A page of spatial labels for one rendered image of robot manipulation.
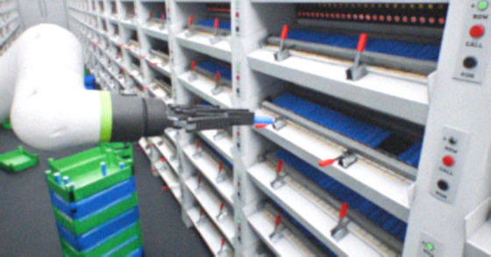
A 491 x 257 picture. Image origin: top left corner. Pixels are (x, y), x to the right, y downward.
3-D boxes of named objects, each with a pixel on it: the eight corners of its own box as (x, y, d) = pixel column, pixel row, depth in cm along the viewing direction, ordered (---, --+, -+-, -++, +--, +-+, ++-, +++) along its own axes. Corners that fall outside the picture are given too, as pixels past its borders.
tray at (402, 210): (412, 226, 63) (408, 189, 59) (250, 126, 113) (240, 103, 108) (477, 169, 70) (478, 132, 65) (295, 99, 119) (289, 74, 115)
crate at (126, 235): (82, 267, 147) (80, 252, 145) (61, 247, 159) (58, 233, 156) (141, 232, 170) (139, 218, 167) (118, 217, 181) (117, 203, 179)
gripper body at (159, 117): (147, 103, 58) (198, 103, 63) (137, 92, 65) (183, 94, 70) (145, 144, 60) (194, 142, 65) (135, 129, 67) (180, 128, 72)
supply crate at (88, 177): (70, 203, 137) (67, 186, 134) (48, 188, 149) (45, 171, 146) (134, 174, 159) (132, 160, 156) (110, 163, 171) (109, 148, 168)
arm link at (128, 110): (103, 137, 65) (110, 155, 57) (105, 77, 62) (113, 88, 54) (135, 136, 68) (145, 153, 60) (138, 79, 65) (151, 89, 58)
